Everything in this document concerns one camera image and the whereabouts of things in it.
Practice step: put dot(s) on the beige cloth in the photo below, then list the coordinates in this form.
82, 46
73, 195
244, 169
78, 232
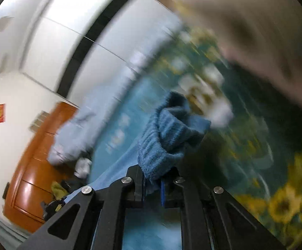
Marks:
244, 31

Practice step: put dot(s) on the blue knit sweater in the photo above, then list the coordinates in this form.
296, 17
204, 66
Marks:
166, 135

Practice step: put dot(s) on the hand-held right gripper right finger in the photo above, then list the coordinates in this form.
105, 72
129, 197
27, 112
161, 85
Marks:
164, 195

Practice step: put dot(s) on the teal floral blanket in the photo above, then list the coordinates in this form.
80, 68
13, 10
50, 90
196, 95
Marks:
244, 148

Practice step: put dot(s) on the dark garment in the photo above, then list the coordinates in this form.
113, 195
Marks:
74, 185

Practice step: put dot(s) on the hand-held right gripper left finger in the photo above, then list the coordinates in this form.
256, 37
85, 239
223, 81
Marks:
138, 185

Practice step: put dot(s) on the white cloth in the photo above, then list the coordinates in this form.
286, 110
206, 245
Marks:
83, 168

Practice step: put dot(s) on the olive green knitted garment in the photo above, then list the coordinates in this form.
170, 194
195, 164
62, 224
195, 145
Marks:
58, 189

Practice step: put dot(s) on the wooden headboard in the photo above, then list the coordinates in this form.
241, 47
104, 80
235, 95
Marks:
28, 192

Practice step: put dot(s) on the light blue floral quilt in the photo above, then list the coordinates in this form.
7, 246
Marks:
72, 135

